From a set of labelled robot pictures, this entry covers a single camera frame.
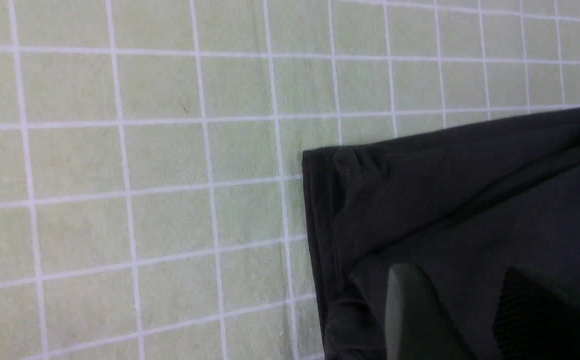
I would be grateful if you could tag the dark gray long-sleeved shirt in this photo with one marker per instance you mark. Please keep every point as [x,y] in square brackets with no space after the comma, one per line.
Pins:
[463,204]

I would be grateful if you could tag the light green checkered tablecloth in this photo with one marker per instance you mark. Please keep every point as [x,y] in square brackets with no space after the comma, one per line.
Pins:
[150,183]

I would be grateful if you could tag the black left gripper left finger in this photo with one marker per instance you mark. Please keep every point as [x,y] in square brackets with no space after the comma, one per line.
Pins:
[416,324]

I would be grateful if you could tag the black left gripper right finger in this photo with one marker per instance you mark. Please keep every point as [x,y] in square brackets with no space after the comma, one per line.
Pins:
[537,317]

